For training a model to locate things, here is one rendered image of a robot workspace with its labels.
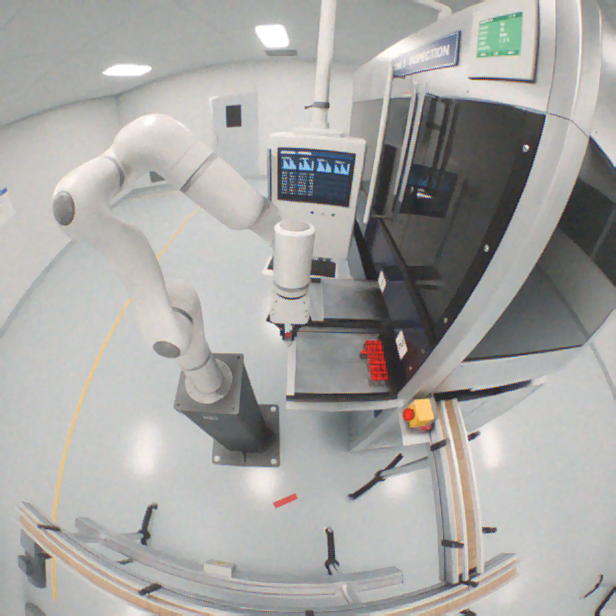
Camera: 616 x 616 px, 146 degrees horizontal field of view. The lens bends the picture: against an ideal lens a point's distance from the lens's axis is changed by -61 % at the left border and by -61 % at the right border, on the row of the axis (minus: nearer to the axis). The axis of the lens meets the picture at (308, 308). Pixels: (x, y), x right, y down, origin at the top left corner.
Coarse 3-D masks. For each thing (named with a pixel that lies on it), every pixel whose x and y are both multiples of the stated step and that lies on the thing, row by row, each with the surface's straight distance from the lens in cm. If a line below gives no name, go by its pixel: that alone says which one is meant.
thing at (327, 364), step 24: (312, 336) 98; (336, 336) 99; (360, 336) 100; (312, 360) 93; (336, 360) 94; (360, 360) 96; (312, 384) 88; (336, 384) 89; (360, 384) 91; (384, 384) 94
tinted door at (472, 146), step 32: (448, 128) 76; (480, 128) 64; (512, 128) 56; (448, 160) 72; (480, 160) 61; (512, 160) 54; (416, 192) 87; (448, 192) 70; (480, 192) 59; (416, 224) 84; (448, 224) 68; (480, 224) 57; (416, 256) 82; (448, 256) 66; (416, 288) 81; (448, 288) 65
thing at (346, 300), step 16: (336, 288) 121; (352, 288) 123; (368, 288) 126; (336, 304) 113; (352, 304) 115; (368, 304) 117; (384, 304) 120; (336, 320) 104; (352, 320) 105; (368, 320) 107; (384, 320) 109
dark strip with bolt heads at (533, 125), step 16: (528, 112) 54; (528, 128) 52; (528, 144) 51; (528, 160) 50; (512, 176) 52; (512, 192) 51; (512, 208) 50; (496, 224) 53; (496, 240) 52; (480, 256) 55; (480, 272) 55; (464, 288) 59; (464, 304) 59; (448, 320) 64
